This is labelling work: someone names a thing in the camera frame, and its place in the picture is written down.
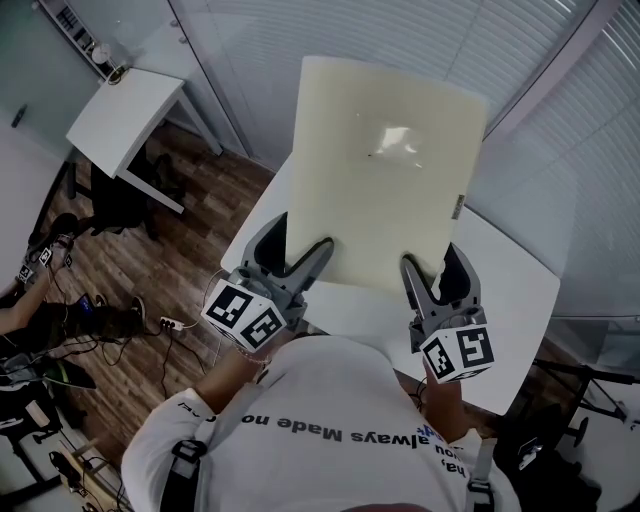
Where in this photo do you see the black bag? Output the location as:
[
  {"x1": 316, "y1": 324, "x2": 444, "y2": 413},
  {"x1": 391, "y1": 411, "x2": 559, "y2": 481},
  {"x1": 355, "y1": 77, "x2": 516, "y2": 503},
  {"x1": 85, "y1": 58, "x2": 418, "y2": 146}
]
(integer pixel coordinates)
[{"x1": 493, "y1": 433, "x2": 604, "y2": 512}]

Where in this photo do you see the black office chair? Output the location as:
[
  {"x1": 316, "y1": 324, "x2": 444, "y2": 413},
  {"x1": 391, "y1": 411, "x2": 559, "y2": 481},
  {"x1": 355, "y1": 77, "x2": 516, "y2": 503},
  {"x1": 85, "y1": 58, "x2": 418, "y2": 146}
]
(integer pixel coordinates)
[{"x1": 73, "y1": 143, "x2": 187, "y2": 242}]

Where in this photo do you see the black harness strap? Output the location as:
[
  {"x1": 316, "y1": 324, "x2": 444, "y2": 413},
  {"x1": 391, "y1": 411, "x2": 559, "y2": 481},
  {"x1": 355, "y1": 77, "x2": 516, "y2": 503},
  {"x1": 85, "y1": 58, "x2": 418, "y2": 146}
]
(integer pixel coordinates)
[{"x1": 168, "y1": 438, "x2": 209, "y2": 512}]

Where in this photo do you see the black and green device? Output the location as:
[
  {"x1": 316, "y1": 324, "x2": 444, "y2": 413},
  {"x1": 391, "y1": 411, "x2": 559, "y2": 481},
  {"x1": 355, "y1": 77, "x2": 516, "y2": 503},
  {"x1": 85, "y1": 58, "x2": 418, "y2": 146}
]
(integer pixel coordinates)
[{"x1": 43, "y1": 358, "x2": 98, "y2": 392}]

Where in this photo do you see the person's left forearm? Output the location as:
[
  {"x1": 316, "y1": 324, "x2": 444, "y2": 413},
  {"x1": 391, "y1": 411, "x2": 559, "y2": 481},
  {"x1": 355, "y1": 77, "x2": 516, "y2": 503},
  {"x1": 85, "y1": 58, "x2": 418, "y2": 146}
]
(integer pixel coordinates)
[{"x1": 194, "y1": 343, "x2": 274, "y2": 417}]

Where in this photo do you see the grey harness strap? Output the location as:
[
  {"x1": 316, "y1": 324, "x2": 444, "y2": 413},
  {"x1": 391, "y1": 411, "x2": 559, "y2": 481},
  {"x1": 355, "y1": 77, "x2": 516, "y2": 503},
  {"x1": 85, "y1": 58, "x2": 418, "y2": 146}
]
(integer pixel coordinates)
[{"x1": 465, "y1": 435, "x2": 497, "y2": 512}]

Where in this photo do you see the small white side table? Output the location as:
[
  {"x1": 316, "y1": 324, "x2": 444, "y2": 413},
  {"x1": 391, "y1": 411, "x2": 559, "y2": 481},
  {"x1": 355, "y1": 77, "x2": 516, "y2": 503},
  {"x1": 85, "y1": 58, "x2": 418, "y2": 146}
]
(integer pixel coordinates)
[{"x1": 65, "y1": 67, "x2": 225, "y2": 216}]

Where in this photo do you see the cream folder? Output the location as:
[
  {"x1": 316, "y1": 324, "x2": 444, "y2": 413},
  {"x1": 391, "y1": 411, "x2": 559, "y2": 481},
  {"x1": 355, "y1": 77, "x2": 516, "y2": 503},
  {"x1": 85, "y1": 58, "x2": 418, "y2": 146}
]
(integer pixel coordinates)
[{"x1": 285, "y1": 55, "x2": 489, "y2": 291}]

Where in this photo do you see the black equipment stand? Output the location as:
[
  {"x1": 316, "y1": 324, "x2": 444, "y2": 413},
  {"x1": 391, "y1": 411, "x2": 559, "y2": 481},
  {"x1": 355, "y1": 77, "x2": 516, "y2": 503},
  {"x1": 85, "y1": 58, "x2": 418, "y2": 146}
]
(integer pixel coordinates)
[{"x1": 0, "y1": 384, "x2": 66, "y2": 501}]

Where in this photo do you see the person's right forearm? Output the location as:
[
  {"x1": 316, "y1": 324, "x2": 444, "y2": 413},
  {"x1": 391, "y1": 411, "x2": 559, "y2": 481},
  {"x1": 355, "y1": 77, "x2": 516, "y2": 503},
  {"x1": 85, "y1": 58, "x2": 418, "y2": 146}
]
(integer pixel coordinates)
[{"x1": 421, "y1": 367, "x2": 474, "y2": 446}]

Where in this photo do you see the white power cable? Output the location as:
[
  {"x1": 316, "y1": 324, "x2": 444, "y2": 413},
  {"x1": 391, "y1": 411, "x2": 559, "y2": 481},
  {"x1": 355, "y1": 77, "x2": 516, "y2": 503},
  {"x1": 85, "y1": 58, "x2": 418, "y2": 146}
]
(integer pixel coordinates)
[{"x1": 181, "y1": 268, "x2": 229, "y2": 332}]

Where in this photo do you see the white wall shelf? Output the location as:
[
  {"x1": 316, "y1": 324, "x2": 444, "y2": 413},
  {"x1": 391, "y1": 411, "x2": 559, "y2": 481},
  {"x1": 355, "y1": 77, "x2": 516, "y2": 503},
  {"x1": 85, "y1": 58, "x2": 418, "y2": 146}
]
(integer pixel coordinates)
[{"x1": 38, "y1": 0, "x2": 117, "y2": 81}]

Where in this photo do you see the thin wrist bracelet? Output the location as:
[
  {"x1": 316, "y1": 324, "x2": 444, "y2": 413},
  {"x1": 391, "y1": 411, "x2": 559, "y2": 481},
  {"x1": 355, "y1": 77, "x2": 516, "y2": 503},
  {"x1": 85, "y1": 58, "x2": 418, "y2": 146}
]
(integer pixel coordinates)
[{"x1": 233, "y1": 345, "x2": 272, "y2": 367}]

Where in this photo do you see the person's white printed shirt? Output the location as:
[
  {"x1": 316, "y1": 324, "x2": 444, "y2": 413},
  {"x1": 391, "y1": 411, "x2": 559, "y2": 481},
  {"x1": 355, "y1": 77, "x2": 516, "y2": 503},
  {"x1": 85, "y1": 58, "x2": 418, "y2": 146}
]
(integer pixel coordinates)
[{"x1": 121, "y1": 333, "x2": 522, "y2": 512}]

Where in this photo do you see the black floor cable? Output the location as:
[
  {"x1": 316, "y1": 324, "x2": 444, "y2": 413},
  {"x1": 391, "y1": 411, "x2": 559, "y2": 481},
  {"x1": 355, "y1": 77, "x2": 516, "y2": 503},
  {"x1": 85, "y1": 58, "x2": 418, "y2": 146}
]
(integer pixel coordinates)
[{"x1": 102, "y1": 327, "x2": 207, "y2": 401}]

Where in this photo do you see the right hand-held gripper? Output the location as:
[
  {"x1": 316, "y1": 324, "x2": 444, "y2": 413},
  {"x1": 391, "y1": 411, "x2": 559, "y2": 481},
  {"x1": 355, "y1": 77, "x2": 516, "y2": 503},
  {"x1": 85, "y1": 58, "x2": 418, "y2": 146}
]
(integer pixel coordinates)
[{"x1": 399, "y1": 242, "x2": 496, "y2": 385}]

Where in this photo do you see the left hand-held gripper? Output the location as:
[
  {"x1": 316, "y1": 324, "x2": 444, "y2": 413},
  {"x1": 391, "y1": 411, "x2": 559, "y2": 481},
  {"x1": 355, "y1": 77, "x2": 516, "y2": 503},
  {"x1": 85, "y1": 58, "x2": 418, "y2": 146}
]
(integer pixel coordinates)
[{"x1": 201, "y1": 212, "x2": 335, "y2": 352}]

